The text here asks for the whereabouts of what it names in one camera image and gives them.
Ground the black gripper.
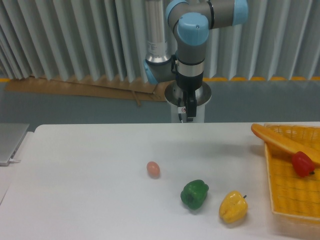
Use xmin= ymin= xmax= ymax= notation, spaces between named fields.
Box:
xmin=176 ymin=72 xmax=203 ymax=122

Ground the green bell pepper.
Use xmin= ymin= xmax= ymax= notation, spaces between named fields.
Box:
xmin=180 ymin=179 xmax=209 ymax=210

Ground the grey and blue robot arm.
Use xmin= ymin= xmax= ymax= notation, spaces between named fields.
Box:
xmin=143 ymin=0 xmax=249 ymax=123

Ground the yellow woven basket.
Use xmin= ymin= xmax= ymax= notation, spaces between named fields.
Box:
xmin=264 ymin=123 xmax=320 ymax=224

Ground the brown cardboard sheet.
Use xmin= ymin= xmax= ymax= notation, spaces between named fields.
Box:
xmin=5 ymin=77 xmax=169 ymax=106

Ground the brown egg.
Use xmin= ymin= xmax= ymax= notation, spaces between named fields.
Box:
xmin=146 ymin=161 xmax=161 ymax=179

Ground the orange baguette bread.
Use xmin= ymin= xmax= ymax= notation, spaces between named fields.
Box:
xmin=251 ymin=123 xmax=320 ymax=165

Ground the yellow bell pepper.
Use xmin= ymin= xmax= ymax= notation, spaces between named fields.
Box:
xmin=218 ymin=190 xmax=248 ymax=224

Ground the red bell pepper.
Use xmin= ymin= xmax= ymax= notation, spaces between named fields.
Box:
xmin=291 ymin=151 xmax=315 ymax=178

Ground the silver laptop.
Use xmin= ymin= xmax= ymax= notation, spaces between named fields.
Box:
xmin=0 ymin=123 xmax=29 ymax=167

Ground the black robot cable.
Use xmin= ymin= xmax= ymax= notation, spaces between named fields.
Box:
xmin=177 ymin=98 xmax=185 ymax=124

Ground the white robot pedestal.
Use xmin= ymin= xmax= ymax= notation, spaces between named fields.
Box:
xmin=164 ymin=81 xmax=212 ymax=123

